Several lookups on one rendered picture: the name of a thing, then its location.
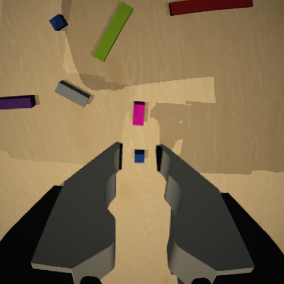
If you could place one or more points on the lime green rod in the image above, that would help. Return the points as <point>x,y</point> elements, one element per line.
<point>113,31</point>

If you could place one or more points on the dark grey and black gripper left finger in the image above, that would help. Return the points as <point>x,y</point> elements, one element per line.
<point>69,233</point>

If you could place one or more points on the magenta rod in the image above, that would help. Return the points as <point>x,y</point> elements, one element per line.
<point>138,113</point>

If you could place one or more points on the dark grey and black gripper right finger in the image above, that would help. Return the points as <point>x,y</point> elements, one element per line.
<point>212,236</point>

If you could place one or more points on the purple rod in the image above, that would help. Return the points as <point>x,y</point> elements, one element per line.
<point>17,102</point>

